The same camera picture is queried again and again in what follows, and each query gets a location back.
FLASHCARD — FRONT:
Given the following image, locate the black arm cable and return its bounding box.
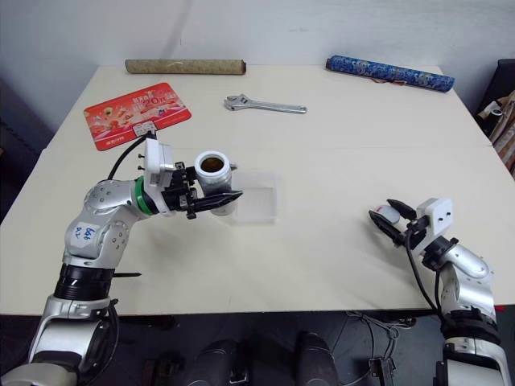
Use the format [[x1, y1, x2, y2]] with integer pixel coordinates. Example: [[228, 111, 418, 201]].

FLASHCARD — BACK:
[[405, 228, 444, 319], [107, 135, 156, 180]]

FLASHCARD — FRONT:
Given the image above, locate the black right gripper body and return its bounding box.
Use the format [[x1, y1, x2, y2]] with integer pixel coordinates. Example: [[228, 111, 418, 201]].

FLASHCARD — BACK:
[[396, 216, 429, 251]]

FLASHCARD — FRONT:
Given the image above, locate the black floor device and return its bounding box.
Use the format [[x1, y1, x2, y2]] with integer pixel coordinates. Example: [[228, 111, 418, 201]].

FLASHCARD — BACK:
[[368, 355, 398, 386]]

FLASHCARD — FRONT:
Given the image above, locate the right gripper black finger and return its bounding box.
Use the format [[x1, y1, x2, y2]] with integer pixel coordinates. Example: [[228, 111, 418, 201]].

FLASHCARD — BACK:
[[386, 198, 418, 222], [368, 209, 406, 248]]

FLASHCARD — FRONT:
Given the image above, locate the white plastic jar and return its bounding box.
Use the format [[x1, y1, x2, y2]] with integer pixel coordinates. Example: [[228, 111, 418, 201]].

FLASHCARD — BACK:
[[193, 150, 238, 216]]

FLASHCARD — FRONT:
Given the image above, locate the white jar lid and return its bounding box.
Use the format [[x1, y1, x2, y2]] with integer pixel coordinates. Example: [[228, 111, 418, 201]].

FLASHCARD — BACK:
[[373, 204, 402, 224]]

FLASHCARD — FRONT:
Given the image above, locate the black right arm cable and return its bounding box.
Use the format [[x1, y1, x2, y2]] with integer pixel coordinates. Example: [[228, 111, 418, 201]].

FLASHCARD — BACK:
[[405, 228, 444, 319]]

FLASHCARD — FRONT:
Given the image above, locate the red printed mouse pad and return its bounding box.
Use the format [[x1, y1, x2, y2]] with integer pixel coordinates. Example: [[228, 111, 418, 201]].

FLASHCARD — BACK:
[[83, 82, 193, 152]]

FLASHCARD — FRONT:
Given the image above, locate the white cable label tag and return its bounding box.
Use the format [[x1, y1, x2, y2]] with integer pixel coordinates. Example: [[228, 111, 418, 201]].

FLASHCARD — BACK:
[[132, 120, 158, 139]]

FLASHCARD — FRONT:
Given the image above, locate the clear plastic box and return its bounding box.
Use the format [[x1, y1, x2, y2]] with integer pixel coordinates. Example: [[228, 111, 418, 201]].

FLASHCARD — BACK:
[[230, 170, 282, 225]]

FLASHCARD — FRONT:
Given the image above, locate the blue patterned rolled scroll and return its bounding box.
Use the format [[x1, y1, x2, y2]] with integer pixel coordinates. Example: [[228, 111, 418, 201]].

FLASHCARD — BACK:
[[325, 54, 456, 94]]

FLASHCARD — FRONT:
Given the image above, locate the pile of cardboard and bags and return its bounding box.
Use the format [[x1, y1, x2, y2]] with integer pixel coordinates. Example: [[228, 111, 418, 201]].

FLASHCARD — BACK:
[[477, 89, 515, 180]]

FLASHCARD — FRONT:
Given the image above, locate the silver adjustable wrench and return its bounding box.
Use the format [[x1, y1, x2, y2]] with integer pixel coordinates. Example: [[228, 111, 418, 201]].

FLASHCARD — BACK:
[[223, 94, 308, 116]]

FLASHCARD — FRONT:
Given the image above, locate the brown rolled scroll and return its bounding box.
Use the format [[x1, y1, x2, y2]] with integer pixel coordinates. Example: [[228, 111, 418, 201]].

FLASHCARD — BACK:
[[124, 58, 248, 77]]

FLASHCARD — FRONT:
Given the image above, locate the dark cabinet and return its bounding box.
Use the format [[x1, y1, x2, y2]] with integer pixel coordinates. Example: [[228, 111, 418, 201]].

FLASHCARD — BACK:
[[476, 59, 515, 121]]

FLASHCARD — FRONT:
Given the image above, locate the grey floor cable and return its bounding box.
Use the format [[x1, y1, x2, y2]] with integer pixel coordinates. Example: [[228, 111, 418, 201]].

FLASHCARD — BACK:
[[341, 310, 419, 363]]

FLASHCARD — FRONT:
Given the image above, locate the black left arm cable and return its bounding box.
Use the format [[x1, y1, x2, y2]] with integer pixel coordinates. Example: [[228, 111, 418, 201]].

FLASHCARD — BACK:
[[107, 135, 156, 180]]

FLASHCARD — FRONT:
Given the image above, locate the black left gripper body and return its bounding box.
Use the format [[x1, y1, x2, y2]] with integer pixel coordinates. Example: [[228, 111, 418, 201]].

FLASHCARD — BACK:
[[160, 159, 200, 221]]

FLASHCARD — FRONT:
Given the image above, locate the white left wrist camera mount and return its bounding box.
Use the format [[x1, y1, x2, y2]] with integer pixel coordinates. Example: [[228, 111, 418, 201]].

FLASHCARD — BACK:
[[143, 138, 179, 216]]

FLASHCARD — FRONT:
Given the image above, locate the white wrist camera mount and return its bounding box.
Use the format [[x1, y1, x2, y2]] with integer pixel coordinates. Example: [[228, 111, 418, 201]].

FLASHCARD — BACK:
[[416, 197, 455, 247], [143, 138, 179, 216]]

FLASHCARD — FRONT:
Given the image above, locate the dark rounded shape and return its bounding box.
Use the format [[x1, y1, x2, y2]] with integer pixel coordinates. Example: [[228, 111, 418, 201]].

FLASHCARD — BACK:
[[295, 331, 344, 386], [187, 339, 251, 386]]

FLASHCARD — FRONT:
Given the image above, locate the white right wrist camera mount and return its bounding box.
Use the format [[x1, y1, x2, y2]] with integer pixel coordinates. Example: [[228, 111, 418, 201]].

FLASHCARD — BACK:
[[416, 197, 455, 247]]

